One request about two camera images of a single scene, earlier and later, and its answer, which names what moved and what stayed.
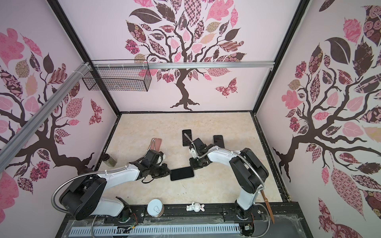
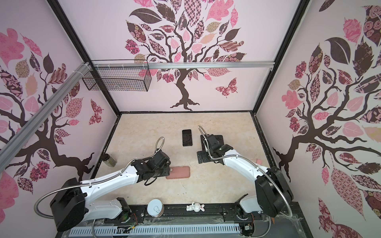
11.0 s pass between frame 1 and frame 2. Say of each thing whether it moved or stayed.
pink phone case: moved
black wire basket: stayed
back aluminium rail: stayed
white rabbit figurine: stayed
